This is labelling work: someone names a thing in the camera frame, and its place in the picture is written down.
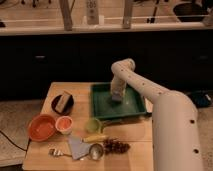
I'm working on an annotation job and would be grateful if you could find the small orange cup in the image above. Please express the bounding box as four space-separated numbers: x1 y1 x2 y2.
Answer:
55 116 73 135

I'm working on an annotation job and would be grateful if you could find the silver metal fork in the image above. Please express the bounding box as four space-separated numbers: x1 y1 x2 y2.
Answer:
48 149 70 157

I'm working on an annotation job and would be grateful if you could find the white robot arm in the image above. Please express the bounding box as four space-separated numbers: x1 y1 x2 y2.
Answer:
110 58 204 171

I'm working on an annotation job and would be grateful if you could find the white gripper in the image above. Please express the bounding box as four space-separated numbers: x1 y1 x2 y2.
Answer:
110 76 126 97

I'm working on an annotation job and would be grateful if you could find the orange bowl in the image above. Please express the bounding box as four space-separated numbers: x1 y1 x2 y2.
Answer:
28 114 56 142

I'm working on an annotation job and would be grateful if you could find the white remote panel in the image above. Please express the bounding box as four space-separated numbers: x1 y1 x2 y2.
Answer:
86 0 99 25

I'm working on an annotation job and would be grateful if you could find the yellow corn cob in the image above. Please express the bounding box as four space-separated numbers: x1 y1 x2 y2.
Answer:
83 134 108 143

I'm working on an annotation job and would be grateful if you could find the black cabinet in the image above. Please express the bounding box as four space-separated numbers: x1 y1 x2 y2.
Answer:
0 30 213 100

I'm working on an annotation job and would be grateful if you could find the grey blue cloth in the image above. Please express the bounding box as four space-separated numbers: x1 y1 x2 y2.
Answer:
68 136 90 160

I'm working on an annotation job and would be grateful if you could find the green plastic tray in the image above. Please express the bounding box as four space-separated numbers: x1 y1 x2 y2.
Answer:
90 83 146 120

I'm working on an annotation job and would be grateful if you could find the dark grape bunch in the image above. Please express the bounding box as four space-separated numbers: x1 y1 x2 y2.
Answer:
103 139 130 154

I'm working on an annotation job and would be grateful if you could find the black round plate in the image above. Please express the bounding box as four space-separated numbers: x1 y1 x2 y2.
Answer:
51 95 74 116

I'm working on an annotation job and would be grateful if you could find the black cable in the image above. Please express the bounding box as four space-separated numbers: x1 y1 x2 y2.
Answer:
0 129 28 153

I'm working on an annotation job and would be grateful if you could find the black round stool base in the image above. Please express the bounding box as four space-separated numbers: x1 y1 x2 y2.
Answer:
173 3 208 22

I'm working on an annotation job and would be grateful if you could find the green measuring scoop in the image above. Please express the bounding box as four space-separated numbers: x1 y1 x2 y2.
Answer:
85 118 122 133

